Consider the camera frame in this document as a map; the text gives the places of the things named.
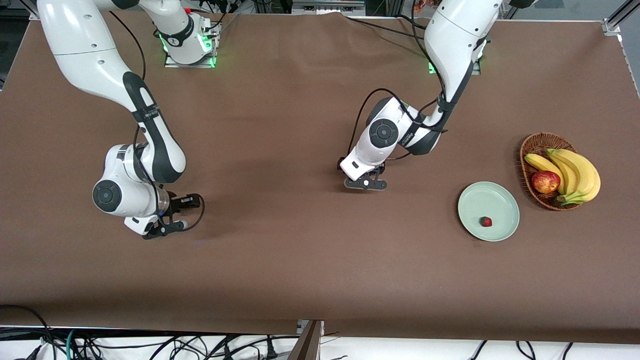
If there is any pale green plate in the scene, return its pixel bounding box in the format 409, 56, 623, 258
457, 181, 521, 243

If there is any brown wicker basket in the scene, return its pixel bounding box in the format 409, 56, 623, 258
520, 132, 583, 212

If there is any small yellow banana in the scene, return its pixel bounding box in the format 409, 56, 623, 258
524, 153, 566, 196

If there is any red apple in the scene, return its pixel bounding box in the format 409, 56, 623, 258
531, 170, 562, 195

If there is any large yellow banana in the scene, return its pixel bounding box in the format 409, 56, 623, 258
550, 148, 601, 206

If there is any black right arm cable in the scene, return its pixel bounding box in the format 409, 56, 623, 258
107, 10, 206, 232

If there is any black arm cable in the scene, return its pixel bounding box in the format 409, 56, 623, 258
347, 0, 449, 161
107, 10, 206, 232

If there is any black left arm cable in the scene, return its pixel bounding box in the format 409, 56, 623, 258
347, 0, 449, 161

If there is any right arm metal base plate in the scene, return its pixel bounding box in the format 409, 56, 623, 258
164, 22, 217, 68

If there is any long black table cable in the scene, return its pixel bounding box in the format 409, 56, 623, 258
345, 16, 431, 42

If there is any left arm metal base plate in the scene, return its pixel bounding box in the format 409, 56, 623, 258
427, 40, 482, 76

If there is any short black table cable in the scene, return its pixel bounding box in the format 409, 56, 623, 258
397, 14, 430, 31

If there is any aluminium frame rail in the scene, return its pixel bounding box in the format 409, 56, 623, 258
291, 0, 366, 16

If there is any thick black floor cable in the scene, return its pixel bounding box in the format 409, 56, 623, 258
0, 305, 56, 360

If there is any aluminium profile post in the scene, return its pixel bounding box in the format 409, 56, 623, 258
289, 320, 325, 360

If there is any black base cable bundle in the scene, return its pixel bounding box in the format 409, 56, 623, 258
190, 0, 242, 33

